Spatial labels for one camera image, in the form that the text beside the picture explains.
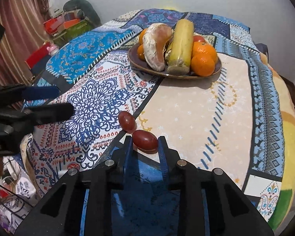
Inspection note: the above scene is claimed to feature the small tangerine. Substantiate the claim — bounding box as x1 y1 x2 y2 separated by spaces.
191 54 215 77
137 44 145 61

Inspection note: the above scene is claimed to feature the large orange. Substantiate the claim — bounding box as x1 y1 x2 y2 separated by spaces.
192 41 218 64
138 28 147 45

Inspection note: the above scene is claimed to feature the yellow corn cob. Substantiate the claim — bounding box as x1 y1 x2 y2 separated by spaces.
165 43 172 61
168 19 194 71

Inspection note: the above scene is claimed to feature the peeled pomelo piece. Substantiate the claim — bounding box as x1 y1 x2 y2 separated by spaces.
142 23 172 71

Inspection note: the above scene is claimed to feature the pink toy figure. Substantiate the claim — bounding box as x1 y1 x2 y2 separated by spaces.
47 44 60 56

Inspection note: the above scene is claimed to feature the striped red curtain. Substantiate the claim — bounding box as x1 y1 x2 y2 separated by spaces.
0 0 52 111

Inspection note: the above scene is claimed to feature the patchwork blue bed quilt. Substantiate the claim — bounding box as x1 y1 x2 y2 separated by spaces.
24 9 290 229

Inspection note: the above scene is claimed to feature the yellow orange blanket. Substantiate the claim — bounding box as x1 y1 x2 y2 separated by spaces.
260 53 295 230

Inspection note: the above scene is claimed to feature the green storage box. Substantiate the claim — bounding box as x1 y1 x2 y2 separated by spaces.
53 20 94 47

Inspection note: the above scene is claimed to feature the grey plush pillow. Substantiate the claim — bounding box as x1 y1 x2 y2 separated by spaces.
63 0 102 28

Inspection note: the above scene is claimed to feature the dark purple plate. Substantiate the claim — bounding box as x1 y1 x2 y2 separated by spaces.
128 44 222 80

